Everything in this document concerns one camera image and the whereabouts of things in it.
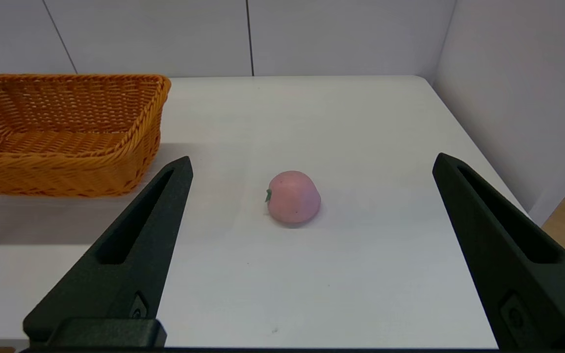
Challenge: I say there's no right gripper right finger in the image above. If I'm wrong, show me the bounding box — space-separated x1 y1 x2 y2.
432 152 565 350

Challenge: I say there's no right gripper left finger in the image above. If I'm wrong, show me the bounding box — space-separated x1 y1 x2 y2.
23 156 194 342

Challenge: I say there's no orange wicker basket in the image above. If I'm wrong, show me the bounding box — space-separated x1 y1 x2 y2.
0 74 172 198

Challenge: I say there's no pink toy peach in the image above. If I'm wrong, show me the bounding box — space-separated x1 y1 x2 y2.
265 170 322 225

